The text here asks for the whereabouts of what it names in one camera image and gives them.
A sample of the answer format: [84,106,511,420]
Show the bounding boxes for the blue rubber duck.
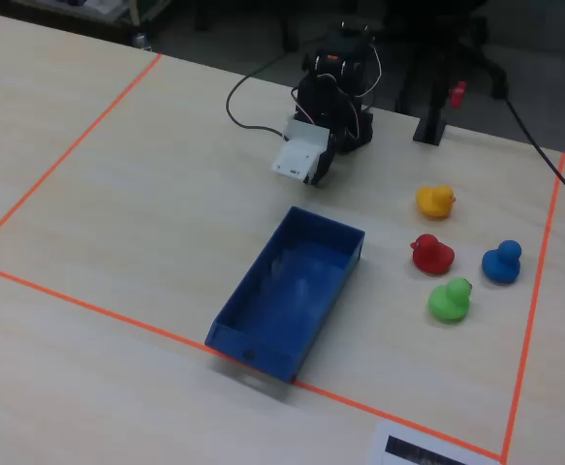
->
[481,239,523,285]

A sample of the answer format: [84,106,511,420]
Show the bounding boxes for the red rubber duck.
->
[410,233,456,276]

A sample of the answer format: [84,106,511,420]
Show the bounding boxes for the blue plastic box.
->
[204,205,366,385]

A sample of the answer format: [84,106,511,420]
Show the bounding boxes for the white camera box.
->
[270,117,332,184]

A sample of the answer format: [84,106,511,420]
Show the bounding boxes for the white paper with black bar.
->
[364,419,504,465]

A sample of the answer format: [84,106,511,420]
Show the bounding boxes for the black camera cable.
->
[225,47,312,140]

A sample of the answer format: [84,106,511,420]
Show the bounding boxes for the red clamp handle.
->
[449,80,469,109]

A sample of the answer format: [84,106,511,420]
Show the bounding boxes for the orange tape strip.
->
[0,52,164,258]
[500,152,565,465]
[0,261,505,461]

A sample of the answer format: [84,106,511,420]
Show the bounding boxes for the black clamp stand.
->
[412,72,451,146]

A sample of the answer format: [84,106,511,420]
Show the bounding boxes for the thick black cable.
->
[503,95,565,217]

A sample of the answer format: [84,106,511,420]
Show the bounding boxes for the yellow rubber duck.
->
[416,185,457,220]

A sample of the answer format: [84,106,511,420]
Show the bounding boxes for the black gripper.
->
[292,73,350,187]

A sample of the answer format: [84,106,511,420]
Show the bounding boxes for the green rubber duck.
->
[427,277,473,325]

